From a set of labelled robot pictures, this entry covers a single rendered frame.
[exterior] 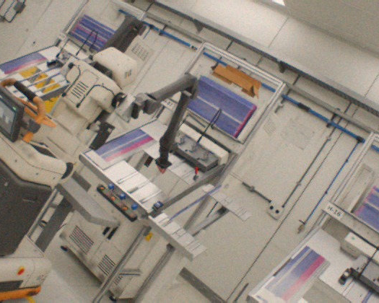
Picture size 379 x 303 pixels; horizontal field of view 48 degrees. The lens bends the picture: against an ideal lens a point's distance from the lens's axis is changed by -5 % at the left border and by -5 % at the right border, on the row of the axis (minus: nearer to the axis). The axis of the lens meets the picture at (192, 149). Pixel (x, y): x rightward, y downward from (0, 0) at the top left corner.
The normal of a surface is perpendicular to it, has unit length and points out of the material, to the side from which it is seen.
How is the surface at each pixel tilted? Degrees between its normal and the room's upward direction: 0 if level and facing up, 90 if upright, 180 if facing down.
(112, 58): 48
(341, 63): 90
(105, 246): 90
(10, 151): 90
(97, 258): 90
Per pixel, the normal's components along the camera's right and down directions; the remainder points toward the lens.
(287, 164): -0.41, -0.26
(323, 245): 0.11, -0.77
